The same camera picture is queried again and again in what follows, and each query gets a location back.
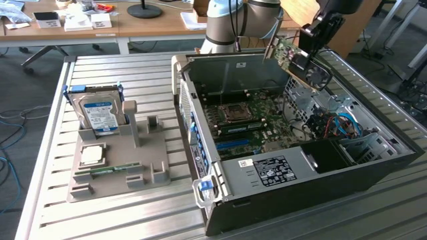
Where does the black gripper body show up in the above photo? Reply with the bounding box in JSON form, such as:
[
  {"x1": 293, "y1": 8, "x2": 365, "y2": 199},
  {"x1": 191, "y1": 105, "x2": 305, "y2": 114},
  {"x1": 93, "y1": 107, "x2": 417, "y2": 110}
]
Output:
[{"x1": 315, "y1": 0, "x2": 367, "y2": 15}]

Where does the green graphics card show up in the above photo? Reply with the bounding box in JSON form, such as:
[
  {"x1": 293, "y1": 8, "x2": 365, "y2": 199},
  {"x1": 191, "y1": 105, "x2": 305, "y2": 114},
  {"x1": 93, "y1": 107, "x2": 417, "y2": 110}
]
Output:
[{"x1": 261, "y1": 37, "x2": 335, "y2": 92}]

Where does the wooden cabinet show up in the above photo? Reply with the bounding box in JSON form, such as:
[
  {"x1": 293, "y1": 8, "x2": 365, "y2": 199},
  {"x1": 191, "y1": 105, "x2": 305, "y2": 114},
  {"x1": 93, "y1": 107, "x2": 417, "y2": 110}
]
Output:
[{"x1": 277, "y1": 0, "x2": 383, "y2": 59}]

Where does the perforated metal disk bay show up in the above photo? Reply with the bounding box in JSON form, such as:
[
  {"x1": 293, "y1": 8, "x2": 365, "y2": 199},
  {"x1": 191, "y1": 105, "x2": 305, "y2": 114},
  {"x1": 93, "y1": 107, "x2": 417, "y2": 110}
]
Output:
[{"x1": 283, "y1": 74, "x2": 335, "y2": 121}]

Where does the green motherboard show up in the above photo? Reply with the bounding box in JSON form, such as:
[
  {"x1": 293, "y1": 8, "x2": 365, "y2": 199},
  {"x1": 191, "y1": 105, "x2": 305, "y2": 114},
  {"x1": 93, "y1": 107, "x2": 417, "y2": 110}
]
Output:
[{"x1": 199, "y1": 91, "x2": 315, "y2": 161}]

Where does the metal CPU socket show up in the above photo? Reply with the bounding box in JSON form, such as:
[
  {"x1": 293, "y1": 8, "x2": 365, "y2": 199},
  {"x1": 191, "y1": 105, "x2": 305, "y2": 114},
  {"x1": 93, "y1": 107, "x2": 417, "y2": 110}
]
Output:
[{"x1": 216, "y1": 102, "x2": 255, "y2": 125}]

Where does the white paper stack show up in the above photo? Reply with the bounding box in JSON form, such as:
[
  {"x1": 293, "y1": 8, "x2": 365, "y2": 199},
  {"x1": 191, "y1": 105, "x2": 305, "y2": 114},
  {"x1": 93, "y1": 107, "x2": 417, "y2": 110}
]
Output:
[{"x1": 179, "y1": 11, "x2": 208, "y2": 31}]

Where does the green RAM stick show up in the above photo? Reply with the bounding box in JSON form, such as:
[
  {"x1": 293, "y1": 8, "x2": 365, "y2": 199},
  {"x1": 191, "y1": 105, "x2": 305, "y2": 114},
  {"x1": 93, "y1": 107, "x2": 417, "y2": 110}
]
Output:
[
  {"x1": 74, "y1": 162, "x2": 141, "y2": 176},
  {"x1": 219, "y1": 121, "x2": 267, "y2": 136}
]

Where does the silver chipset heatsink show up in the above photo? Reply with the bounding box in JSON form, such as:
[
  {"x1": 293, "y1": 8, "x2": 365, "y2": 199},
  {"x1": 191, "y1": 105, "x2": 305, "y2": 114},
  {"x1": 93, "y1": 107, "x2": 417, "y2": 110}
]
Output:
[{"x1": 263, "y1": 142, "x2": 284, "y2": 154}]

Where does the black plastic shroud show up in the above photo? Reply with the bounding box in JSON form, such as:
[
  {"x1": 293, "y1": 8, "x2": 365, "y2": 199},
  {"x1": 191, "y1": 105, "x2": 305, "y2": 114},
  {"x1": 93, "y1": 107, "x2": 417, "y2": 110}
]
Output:
[{"x1": 299, "y1": 139, "x2": 357, "y2": 175}]

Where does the grey metal disk bay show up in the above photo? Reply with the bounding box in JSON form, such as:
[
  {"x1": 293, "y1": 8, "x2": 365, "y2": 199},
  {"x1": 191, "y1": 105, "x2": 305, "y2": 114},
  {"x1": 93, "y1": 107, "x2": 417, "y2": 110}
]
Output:
[{"x1": 337, "y1": 132, "x2": 400, "y2": 165}]

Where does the blue expansion slot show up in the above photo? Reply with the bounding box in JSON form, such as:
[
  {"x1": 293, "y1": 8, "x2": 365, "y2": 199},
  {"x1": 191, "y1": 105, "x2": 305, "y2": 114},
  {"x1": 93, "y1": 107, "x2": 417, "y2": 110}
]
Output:
[{"x1": 215, "y1": 139, "x2": 251, "y2": 151}]

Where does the black round lamp base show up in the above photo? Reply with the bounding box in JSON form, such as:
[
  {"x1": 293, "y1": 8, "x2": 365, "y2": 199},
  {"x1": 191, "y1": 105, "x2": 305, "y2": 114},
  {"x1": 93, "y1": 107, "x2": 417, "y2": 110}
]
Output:
[{"x1": 125, "y1": 0, "x2": 164, "y2": 19}]

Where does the grey power supply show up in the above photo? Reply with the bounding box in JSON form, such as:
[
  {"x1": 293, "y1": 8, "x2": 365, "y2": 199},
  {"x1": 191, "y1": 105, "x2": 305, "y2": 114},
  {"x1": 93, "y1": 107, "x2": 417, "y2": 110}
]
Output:
[{"x1": 217, "y1": 146, "x2": 317, "y2": 197}]

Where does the red small item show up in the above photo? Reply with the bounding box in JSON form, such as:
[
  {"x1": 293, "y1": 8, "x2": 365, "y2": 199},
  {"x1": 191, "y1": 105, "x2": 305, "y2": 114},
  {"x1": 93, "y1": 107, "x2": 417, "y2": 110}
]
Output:
[{"x1": 94, "y1": 2, "x2": 117, "y2": 13}]

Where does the white box with label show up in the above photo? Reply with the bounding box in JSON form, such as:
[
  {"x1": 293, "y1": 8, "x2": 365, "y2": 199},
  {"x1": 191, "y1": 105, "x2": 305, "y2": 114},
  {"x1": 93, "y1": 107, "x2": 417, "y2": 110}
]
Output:
[{"x1": 89, "y1": 12, "x2": 112, "y2": 30}]

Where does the black open PC case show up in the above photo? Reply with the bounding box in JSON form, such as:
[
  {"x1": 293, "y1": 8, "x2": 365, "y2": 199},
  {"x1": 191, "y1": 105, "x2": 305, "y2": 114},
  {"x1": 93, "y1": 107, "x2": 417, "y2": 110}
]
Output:
[{"x1": 169, "y1": 48, "x2": 425, "y2": 237}]

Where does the white flat box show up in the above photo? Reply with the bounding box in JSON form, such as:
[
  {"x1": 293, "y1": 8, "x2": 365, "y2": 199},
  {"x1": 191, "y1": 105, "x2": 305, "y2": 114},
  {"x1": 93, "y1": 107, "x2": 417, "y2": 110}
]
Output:
[{"x1": 62, "y1": 21, "x2": 94, "y2": 33}]

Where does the hard disk with blue label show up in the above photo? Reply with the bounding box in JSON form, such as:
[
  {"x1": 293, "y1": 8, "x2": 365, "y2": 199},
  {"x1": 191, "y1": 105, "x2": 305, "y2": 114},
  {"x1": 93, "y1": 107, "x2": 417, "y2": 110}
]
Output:
[{"x1": 61, "y1": 84, "x2": 129, "y2": 137}]

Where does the white round container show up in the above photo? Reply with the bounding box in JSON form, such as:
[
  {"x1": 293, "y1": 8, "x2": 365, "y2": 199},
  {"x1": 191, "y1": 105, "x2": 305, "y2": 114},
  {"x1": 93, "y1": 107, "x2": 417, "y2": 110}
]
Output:
[{"x1": 65, "y1": 12, "x2": 90, "y2": 27}]

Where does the grey parts rack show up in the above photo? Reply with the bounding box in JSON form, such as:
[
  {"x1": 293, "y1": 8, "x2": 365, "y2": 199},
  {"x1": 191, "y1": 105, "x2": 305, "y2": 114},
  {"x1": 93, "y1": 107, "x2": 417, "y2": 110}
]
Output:
[{"x1": 65, "y1": 99, "x2": 173, "y2": 204}]

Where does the wooden desk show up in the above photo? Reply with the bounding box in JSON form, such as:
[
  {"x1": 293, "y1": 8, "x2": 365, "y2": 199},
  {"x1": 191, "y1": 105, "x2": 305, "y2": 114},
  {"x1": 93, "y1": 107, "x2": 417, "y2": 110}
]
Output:
[{"x1": 0, "y1": 0, "x2": 303, "y2": 48}]

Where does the white box with black top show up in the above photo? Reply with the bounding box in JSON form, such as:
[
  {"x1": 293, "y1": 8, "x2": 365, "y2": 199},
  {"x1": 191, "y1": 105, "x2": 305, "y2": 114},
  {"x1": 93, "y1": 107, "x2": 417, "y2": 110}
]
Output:
[{"x1": 32, "y1": 11, "x2": 62, "y2": 29}]

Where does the silver CPU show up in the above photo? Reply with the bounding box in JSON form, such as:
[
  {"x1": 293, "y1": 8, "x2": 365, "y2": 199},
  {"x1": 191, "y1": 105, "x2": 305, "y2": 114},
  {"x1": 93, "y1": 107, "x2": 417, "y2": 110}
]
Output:
[{"x1": 78, "y1": 145, "x2": 105, "y2": 166}]

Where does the dark desk leg with caster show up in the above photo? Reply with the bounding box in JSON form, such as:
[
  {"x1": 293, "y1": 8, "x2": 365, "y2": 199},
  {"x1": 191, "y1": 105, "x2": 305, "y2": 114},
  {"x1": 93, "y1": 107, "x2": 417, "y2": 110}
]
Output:
[{"x1": 18, "y1": 44, "x2": 69, "y2": 75}]

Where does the white card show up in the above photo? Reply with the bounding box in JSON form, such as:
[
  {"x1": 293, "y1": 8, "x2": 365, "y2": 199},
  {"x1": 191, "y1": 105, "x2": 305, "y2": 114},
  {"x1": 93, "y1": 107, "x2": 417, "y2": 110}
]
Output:
[{"x1": 4, "y1": 22, "x2": 30, "y2": 30}]

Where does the clear plastic bag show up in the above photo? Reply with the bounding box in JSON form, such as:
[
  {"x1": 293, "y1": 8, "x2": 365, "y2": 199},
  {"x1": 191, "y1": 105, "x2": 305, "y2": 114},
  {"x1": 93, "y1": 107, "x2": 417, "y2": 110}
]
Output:
[{"x1": 0, "y1": 7, "x2": 33, "y2": 24}]

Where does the blue wire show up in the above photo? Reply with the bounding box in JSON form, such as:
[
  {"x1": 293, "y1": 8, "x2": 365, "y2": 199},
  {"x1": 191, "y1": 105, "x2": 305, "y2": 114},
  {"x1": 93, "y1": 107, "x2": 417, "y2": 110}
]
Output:
[{"x1": 335, "y1": 113, "x2": 364, "y2": 138}]

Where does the blue floor cable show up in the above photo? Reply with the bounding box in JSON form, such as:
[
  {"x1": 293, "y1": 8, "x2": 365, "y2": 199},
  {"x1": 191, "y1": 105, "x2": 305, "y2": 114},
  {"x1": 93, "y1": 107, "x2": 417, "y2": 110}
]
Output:
[{"x1": 0, "y1": 119, "x2": 26, "y2": 216}]

